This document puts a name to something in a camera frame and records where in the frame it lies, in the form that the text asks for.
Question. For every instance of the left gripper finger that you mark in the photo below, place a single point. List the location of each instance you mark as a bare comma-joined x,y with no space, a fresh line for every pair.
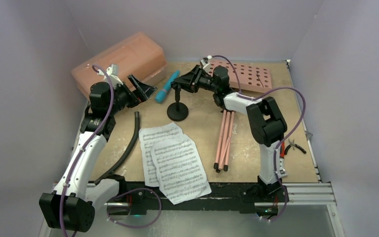
134,82
145,91

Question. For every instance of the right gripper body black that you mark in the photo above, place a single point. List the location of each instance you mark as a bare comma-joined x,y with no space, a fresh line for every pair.
198,80

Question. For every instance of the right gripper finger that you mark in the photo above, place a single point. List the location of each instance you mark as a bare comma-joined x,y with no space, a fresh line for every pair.
189,78
183,85

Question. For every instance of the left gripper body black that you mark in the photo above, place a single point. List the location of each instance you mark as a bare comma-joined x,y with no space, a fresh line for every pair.
123,98

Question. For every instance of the black microphone desk stand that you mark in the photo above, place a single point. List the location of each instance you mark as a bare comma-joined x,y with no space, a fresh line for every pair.
177,111

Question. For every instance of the sheet music page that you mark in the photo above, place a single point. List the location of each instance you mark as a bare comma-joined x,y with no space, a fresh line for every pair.
149,137
179,169

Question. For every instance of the pink music stand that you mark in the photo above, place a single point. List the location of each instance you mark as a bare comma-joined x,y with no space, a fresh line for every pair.
241,77

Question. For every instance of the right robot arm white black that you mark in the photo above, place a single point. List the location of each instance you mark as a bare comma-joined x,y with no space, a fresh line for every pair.
266,121

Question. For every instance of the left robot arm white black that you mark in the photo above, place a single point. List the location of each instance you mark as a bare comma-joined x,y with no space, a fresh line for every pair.
72,204

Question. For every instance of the blue toy microphone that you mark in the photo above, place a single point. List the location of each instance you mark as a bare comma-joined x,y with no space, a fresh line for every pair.
161,95

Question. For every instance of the translucent orange plastic box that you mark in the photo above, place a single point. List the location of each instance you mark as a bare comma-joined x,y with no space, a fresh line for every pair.
137,55

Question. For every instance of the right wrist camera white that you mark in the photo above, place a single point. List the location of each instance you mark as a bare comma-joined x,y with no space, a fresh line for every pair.
204,62

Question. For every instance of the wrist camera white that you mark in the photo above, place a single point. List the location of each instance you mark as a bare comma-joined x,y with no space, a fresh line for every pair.
113,70
204,62

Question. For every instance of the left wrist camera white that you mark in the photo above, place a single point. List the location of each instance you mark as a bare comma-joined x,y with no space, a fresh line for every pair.
113,70

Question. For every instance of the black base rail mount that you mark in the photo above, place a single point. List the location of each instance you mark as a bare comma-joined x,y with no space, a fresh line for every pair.
245,198

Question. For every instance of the black handled pliers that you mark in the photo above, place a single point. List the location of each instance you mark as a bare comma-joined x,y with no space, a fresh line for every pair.
293,145

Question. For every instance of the red handled tool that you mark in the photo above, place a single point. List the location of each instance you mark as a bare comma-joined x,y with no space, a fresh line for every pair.
282,169

